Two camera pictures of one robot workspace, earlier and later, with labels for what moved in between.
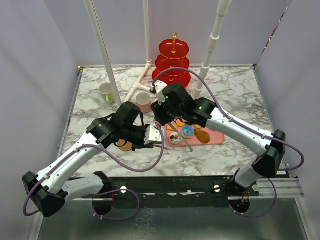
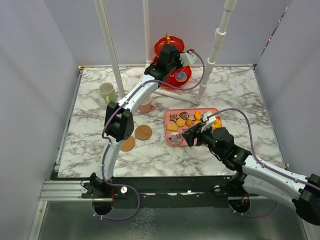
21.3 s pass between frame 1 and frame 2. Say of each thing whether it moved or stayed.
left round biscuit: stayed
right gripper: moved
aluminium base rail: stayed
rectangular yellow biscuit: stayed
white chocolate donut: stayed
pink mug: stayed
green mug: stayed
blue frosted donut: moved
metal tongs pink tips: moved
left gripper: moved
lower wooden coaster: stayed
